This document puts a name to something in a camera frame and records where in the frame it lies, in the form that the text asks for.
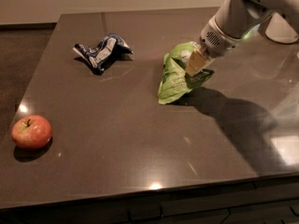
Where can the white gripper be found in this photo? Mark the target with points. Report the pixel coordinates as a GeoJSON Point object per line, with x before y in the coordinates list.
{"type": "Point", "coordinates": [215, 43]}

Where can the crumpled blue white chip bag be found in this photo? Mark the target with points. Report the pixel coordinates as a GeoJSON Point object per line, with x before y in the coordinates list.
{"type": "Point", "coordinates": [97, 57]}

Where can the dark cabinet drawers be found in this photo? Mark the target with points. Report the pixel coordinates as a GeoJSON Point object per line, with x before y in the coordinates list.
{"type": "Point", "coordinates": [272, 200]}

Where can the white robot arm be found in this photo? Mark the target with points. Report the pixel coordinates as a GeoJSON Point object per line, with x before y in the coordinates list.
{"type": "Point", "coordinates": [248, 13]}

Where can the green rice chip bag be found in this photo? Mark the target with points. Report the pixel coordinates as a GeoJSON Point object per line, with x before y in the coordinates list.
{"type": "Point", "coordinates": [176, 82]}

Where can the red apple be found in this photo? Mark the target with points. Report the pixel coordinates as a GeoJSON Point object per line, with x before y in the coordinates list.
{"type": "Point", "coordinates": [31, 132]}

